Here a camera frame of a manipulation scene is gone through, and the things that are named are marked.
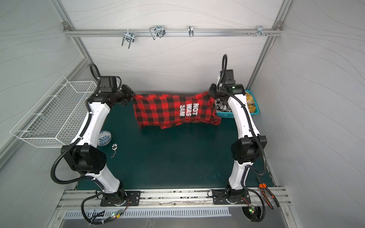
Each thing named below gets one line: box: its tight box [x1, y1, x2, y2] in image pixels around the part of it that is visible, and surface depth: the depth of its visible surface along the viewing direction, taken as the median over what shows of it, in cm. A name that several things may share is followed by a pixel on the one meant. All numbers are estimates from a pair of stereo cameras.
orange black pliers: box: [256, 176, 280, 210], surface depth 76 cm
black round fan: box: [241, 205, 262, 223], surface depth 73 cm
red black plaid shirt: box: [132, 91, 222, 130], surface depth 92 cm
